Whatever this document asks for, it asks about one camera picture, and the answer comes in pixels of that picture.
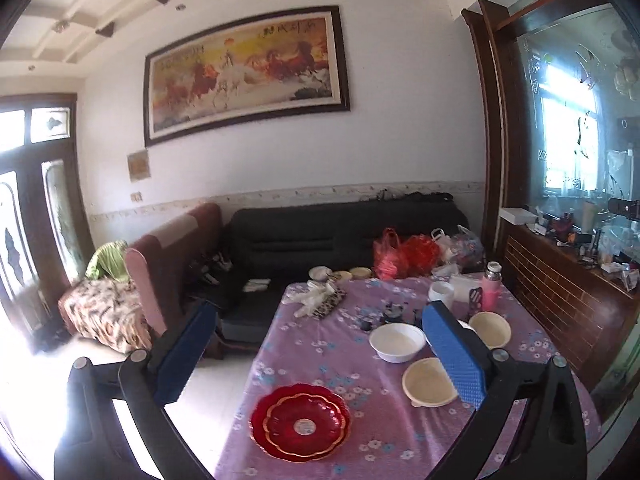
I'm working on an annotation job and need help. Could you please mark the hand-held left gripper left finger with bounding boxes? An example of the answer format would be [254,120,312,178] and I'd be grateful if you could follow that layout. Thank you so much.
[67,300,218,480]

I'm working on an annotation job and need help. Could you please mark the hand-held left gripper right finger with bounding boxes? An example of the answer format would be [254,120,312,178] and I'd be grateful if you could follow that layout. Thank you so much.
[421,300,588,480]

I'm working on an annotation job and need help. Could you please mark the cream bowl with tab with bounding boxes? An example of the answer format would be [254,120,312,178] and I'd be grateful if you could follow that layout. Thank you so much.
[402,357,460,408]

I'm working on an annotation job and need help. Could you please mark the white bowl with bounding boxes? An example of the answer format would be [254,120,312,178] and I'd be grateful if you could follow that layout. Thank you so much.
[369,323,427,363]

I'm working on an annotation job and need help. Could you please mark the large red scalloped plate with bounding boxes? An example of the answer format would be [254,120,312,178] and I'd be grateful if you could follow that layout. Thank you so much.
[249,383,352,462]

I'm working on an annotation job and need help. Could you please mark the small red gold-rimmed plate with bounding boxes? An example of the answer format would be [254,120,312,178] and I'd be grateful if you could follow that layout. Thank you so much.
[263,395,346,453]

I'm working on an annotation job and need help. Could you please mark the white plastic jar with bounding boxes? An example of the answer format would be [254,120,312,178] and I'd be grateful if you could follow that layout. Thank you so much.
[428,281,456,311]

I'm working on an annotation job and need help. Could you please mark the pink knit-sleeved bottle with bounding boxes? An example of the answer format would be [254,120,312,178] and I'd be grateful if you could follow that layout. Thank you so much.
[481,261,503,313]

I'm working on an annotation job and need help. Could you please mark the white paper packet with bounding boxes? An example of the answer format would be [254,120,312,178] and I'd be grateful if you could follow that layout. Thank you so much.
[432,265,481,292]

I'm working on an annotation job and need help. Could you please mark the patterned blanket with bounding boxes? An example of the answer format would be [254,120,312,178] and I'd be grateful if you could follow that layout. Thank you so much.
[59,277,153,353]

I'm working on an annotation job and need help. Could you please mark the patterned clear plastic bag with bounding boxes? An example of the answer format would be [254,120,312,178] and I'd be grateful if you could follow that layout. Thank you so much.
[447,225,485,273]

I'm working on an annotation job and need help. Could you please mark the brown armchair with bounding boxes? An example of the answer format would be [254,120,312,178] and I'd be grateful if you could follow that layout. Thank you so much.
[124,202,226,361]

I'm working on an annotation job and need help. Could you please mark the red plastic bag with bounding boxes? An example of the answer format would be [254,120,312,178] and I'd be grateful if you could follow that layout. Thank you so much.
[372,227,441,281]

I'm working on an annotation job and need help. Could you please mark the white plastic bag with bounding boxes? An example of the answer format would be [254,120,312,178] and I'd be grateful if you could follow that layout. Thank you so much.
[431,228,458,266]

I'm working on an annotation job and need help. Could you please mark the brown wooden cabinet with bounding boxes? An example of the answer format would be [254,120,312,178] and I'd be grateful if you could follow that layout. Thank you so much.
[462,0,640,401]

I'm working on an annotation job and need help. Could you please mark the green cloth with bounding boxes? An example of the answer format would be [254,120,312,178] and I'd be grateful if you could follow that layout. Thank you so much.
[85,240,132,283]

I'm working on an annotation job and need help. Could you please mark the leopard print pouch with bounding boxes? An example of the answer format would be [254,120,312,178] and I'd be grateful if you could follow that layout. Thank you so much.
[312,287,347,321]

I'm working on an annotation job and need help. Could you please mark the purple floral tablecloth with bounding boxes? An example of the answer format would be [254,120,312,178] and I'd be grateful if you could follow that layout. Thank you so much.
[215,275,603,480]

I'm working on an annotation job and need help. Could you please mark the white cloth on table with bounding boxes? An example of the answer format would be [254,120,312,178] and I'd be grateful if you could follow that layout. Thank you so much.
[294,282,341,318]

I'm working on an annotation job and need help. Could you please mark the flat white box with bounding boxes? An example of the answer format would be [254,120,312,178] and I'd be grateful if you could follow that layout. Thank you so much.
[500,207,538,224]

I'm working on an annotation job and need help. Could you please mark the black bag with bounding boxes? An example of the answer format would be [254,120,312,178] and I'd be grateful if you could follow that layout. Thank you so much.
[400,191,453,203]

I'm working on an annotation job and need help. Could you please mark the black leather sofa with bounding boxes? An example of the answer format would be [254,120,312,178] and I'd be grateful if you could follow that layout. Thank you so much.
[182,195,471,343]

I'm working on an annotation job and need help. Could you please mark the pile of small toiletries clutter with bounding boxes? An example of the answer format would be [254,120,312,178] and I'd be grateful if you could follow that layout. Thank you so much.
[532,197,640,291]

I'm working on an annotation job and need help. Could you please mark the dark wooden glass door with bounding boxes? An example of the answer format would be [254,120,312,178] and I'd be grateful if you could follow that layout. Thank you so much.
[0,92,96,356]

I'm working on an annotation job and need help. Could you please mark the cabinet mirror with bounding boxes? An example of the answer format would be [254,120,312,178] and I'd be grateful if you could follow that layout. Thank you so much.
[517,5,640,241]

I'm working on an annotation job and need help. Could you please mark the framed horse painting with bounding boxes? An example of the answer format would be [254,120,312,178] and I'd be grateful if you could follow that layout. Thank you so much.
[143,5,351,148]

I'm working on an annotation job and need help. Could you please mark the small framed wall picture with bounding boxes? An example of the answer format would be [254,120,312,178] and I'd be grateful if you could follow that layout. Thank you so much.
[127,150,152,182]

